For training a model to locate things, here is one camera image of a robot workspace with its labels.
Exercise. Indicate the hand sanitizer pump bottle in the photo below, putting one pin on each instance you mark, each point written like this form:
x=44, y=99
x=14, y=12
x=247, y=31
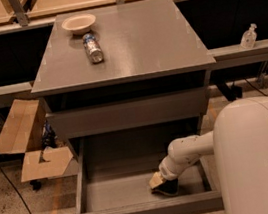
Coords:
x=249, y=37

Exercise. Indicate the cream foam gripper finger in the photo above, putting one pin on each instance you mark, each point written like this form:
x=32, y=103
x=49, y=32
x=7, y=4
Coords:
x=156, y=180

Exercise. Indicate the white paper bowl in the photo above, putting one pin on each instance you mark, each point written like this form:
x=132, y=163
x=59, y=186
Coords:
x=79, y=24

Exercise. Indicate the green scrubbing sponge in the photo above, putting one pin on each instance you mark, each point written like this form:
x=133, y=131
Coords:
x=168, y=188

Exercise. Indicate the grey drawer cabinet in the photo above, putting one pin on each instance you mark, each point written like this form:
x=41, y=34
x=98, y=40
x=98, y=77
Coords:
x=149, y=50

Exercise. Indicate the closed grey top drawer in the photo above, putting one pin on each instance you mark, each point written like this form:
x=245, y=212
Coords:
x=128, y=114

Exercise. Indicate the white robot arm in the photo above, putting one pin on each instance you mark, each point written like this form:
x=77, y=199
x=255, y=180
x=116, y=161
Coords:
x=239, y=141

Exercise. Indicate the open grey middle drawer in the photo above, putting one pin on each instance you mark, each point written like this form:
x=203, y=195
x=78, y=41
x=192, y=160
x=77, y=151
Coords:
x=115, y=169

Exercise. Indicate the black power adapter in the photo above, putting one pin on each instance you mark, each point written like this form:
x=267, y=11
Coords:
x=234, y=92

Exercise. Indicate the open cardboard box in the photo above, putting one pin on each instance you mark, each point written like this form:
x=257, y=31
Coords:
x=22, y=133

